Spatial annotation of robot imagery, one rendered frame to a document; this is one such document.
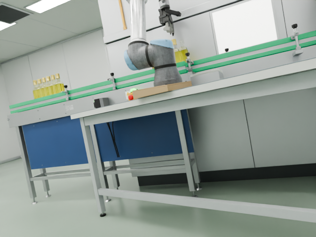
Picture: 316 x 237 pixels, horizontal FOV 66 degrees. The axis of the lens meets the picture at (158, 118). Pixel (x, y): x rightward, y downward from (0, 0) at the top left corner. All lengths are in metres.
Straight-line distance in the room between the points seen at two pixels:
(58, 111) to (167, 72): 1.26
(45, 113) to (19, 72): 5.36
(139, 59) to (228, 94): 0.49
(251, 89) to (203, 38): 1.01
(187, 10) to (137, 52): 0.87
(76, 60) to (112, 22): 4.08
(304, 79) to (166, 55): 0.61
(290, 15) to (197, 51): 0.66
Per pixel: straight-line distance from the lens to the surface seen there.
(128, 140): 1.90
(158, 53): 1.23
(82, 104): 2.07
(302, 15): 2.01
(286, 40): 1.77
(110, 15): 2.36
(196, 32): 1.99
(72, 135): 2.20
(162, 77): 1.21
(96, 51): 6.02
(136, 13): 1.41
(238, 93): 1.05
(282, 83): 1.01
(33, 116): 2.45
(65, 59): 6.56
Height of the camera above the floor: 0.68
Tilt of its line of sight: 2 degrees down
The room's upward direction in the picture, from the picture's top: 11 degrees counter-clockwise
